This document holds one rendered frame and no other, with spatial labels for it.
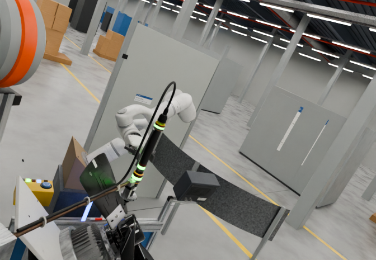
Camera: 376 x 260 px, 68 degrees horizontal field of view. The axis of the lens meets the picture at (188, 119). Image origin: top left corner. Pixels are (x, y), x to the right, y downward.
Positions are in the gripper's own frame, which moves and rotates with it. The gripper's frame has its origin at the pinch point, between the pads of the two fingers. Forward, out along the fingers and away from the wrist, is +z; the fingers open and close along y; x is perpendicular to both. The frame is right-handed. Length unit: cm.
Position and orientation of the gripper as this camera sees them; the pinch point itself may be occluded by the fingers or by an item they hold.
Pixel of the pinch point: (145, 156)
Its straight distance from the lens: 120.3
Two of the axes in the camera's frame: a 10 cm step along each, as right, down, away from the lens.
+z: 4.6, 4.1, -7.8
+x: 4.1, -8.8, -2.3
